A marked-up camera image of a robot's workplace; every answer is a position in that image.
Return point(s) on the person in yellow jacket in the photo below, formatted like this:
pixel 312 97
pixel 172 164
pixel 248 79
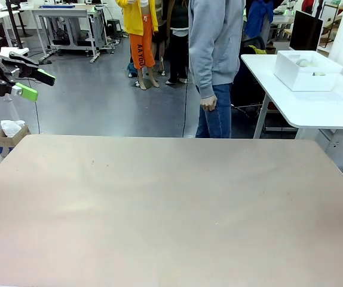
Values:
pixel 140 36

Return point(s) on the person in gray hoodie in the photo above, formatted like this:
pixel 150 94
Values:
pixel 216 45

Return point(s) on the gray metal workbench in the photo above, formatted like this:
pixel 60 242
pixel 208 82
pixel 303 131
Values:
pixel 70 12

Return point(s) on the white plastic basket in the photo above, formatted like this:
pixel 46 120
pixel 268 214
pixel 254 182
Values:
pixel 309 82

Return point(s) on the blue jacket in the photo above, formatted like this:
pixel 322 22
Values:
pixel 258 18

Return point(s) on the black computer monitor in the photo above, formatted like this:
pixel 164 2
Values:
pixel 306 30

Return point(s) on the person's right forearm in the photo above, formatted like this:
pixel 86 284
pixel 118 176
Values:
pixel 204 80

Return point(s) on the dark metal stool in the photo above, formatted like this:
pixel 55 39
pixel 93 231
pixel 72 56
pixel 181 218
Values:
pixel 113 27

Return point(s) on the crumpled white paper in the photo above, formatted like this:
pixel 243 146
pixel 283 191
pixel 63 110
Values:
pixel 11 128

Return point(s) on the white lab desk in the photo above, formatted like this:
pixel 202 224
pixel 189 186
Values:
pixel 10 13

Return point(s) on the person's right hand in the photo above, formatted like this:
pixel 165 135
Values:
pixel 208 103

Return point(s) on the black office chair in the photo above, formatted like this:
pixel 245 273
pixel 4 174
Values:
pixel 246 83

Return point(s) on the white table with rounded corners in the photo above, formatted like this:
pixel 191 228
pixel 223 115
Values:
pixel 306 110

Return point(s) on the wooden shelf rack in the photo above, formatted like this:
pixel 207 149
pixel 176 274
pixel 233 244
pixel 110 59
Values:
pixel 333 21

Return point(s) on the cardboard box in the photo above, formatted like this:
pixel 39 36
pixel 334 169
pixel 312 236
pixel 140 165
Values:
pixel 7 143

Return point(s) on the yellow-green cloth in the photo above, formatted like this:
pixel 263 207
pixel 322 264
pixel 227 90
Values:
pixel 257 50

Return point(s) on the person in dark coat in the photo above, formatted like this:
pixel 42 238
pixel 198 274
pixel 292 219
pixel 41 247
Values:
pixel 174 36

